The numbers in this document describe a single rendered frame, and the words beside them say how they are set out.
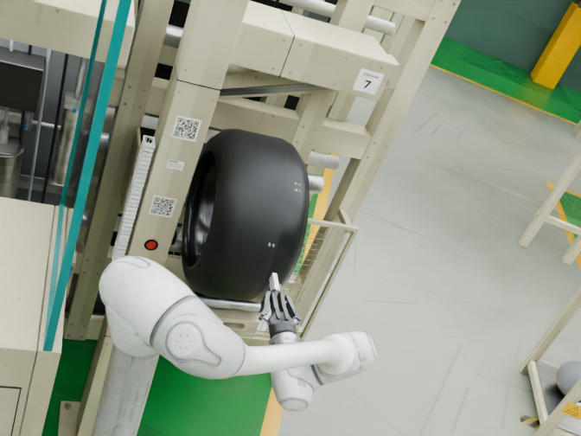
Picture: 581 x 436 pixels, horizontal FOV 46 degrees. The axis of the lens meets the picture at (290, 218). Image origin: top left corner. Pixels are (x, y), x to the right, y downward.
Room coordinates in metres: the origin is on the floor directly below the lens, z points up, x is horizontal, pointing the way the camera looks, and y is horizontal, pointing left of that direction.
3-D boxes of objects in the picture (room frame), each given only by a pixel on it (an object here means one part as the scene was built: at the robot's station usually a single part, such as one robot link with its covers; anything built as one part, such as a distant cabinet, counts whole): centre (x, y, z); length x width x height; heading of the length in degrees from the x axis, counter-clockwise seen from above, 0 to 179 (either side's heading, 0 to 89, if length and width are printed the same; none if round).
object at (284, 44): (2.31, 0.20, 1.71); 0.61 x 0.25 x 0.15; 115
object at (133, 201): (1.80, 0.48, 1.19); 0.05 x 0.04 x 0.48; 25
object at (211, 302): (1.86, 0.13, 0.90); 0.35 x 0.05 x 0.05; 115
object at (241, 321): (1.86, 0.13, 0.83); 0.36 x 0.09 x 0.06; 115
